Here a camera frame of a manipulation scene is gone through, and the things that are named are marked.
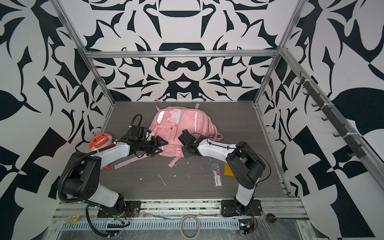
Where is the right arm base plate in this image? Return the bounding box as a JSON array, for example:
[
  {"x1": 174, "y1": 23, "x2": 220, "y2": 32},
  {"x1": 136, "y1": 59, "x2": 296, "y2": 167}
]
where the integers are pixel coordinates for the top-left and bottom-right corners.
[{"x1": 221, "y1": 200, "x2": 263, "y2": 217}]

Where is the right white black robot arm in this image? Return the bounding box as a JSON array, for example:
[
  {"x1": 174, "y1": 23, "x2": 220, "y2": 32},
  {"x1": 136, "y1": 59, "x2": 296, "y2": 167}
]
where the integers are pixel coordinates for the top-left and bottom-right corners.
[{"x1": 178, "y1": 130, "x2": 270, "y2": 217}]

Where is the clear pen refill box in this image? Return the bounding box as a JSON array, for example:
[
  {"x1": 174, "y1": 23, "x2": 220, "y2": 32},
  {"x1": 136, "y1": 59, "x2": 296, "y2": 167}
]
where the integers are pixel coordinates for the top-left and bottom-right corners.
[{"x1": 212, "y1": 164, "x2": 222, "y2": 187}]

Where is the roll of clear tape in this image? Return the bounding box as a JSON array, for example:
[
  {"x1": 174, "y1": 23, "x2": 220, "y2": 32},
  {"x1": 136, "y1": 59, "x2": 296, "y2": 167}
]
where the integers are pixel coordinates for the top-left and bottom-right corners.
[{"x1": 180, "y1": 215, "x2": 201, "y2": 240}]

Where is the red monster plush toy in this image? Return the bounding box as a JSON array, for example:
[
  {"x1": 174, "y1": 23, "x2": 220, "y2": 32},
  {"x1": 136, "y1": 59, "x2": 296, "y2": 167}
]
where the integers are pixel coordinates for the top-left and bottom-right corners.
[{"x1": 89, "y1": 133, "x2": 113, "y2": 152}]

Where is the yellow tape piece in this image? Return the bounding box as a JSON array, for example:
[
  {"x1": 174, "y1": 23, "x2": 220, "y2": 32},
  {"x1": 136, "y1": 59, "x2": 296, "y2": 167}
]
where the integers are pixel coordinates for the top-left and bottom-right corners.
[{"x1": 66, "y1": 215, "x2": 81, "y2": 224}]

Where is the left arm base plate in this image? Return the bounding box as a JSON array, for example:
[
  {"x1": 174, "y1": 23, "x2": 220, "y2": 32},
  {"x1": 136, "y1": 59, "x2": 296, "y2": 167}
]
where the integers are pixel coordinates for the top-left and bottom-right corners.
[{"x1": 97, "y1": 201, "x2": 142, "y2": 218}]

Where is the pink student backpack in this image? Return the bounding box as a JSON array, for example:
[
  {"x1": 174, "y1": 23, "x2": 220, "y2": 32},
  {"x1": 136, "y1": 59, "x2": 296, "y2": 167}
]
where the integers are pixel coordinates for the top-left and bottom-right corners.
[{"x1": 114, "y1": 100, "x2": 223, "y2": 170}]

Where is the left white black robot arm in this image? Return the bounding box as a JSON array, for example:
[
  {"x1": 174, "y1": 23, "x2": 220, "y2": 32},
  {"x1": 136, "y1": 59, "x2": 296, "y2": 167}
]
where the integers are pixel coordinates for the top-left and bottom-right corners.
[{"x1": 57, "y1": 123, "x2": 168, "y2": 208}]

